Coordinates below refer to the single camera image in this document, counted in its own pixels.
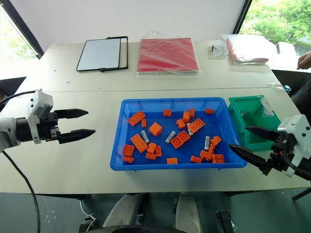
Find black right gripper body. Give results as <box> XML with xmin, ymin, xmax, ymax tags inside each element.
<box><xmin>265</xmin><ymin>134</ymin><xmax>296</xmax><ymax>172</ymax></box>

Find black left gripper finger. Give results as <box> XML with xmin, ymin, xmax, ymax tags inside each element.
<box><xmin>59</xmin><ymin>129</ymin><xmax>96</xmax><ymax>145</ymax></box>
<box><xmin>54</xmin><ymin>108</ymin><xmax>89</xmax><ymax>120</ymax></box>

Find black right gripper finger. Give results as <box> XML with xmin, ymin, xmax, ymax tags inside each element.
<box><xmin>228</xmin><ymin>143</ymin><xmax>268</xmax><ymax>176</ymax></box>
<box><xmin>244</xmin><ymin>126</ymin><xmax>280</xmax><ymax>142</ymax></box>

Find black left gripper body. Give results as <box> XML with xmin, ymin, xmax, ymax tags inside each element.
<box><xmin>38</xmin><ymin>110</ymin><xmax>62</xmax><ymax>143</ymax></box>

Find white label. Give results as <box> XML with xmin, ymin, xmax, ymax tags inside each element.
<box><xmin>259</xmin><ymin>96</ymin><xmax>275</xmax><ymax>115</ymax></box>

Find green plastic bin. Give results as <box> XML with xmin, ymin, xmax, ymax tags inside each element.
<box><xmin>228</xmin><ymin>95</ymin><xmax>282</xmax><ymax>152</ymax></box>

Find small clear plastic box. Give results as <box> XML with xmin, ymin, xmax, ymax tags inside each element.
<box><xmin>209</xmin><ymin>40</ymin><xmax>229</xmax><ymax>59</ymax></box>

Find bystander bare hand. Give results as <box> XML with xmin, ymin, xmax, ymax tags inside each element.
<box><xmin>296</xmin><ymin>50</ymin><xmax>311</xmax><ymax>71</ymax></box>

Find black table leg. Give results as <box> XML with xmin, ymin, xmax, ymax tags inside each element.
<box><xmin>291</xmin><ymin>187</ymin><xmax>311</xmax><ymax>201</ymax></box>

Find blue plastic tray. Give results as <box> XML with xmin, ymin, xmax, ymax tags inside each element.
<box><xmin>109</xmin><ymin>97</ymin><xmax>248</xmax><ymax>172</ymax></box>

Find bystander dark clothing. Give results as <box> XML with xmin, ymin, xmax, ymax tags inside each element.
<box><xmin>290</xmin><ymin>79</ymin><xmax>311</xmax><ymax>115</ymax></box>

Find black flat panel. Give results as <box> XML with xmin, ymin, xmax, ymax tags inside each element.
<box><xmin>0</xmin><ymin>76</ymin><xmax>27</xmax><ymax>98</ymax></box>

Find orange 2x4 toy brick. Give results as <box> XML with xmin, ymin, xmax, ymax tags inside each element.
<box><xmin>129</xmin><ymin>133</ymin><xmax>149</xmax><ymax>154</ymax></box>

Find black framed whiteboard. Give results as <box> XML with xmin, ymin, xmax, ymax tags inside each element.
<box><xmin>76</xmin><ymin>36</ymin><xmax>129</xmax><ymax>73</ymax></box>

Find smooth orange cube block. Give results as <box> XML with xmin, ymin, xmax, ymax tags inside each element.
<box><xmin>148</xmin><ymin>122</ymin><xmax>164</xmax><ymax>137</ymax></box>

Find grey rounded robot leg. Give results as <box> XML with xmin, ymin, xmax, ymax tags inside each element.
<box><xmin>174</xmin><ymin>192</ymin><xmax>203</xmax><ymax>233</ymax></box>
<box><xmin>102</xmin><ymin>193</ymin><xmax>144</xmax><ymax>229</ymax></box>

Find plastic bag with red contents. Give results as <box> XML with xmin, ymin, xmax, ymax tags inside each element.
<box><xmin>220</xmin><ymin>33</ymin><xmax>277</xmax><ymax>66</ymax></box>

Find red sheets in plastic wrap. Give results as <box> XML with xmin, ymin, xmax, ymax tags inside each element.
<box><xmin>136</xmin><ymin>31</ymin><xmax>203</xmax><ymax>79</ymax></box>

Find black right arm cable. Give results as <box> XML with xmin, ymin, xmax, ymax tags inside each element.
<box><xmin>279</xmin><ymin>140</ymin><xmax>311</xmax><ymax>182</ymax></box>

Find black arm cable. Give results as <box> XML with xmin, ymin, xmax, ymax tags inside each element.
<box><xmin>0</xmin><ymin>90</ymin><xmax>37</xmax><ymax>109</ymax></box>
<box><xmin>279</xmin><ymin>140</ymin><xmax>311</xmax><ymax>182</ymax></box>

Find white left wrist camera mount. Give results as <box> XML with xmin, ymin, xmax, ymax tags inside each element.
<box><xmin>26</xmin><ymin>89</ymin><xmax>54</xmax><ymax>144</ymax></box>

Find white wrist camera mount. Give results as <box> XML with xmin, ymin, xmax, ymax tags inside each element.
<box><xmin>26</xmin><ymin>89</ymin><xmax>54</xmax><ymax>144</ymax></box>
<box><xmin>277</xmin><ymin>114</ymin><xmax>311</xmax><ymax>178</ymax></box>

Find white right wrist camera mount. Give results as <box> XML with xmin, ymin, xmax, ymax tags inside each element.
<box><xmin>277</xmin><ymin>114</ymin><xmax>311</xmax><ymax>178</ymax></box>

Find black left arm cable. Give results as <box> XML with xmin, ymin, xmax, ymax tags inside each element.
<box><xmin>0</xmin><ymin>90</ymin><xmax>37</xmax><ymax>109</ymax></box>

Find thick black hanging cable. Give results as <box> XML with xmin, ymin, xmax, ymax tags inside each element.
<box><xmin>0</xmin><ymin>150</ymin><xmax>41</xmax><ymax>233</ymax></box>

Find black bracket under table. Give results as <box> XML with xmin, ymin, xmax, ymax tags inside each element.
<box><xmin>214</xmin><ymin>209</ymin><xmax>235</xmax><ymax>233</ymax></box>

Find white thin floor cable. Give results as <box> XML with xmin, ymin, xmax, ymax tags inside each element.
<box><xmin>79</xmin><ymin>200</ymin><xmax>98</xmax><ymax>230</ymax></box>

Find black window frame bar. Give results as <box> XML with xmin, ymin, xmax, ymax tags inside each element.
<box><xmin>0</xmin><ymin>0</ymin><xmax>45</xmax><ymax>60</ymax></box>
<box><xmin>232</xmin><ymin>0</ymin><xmax>253</xmax><ymax>35</ymax></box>

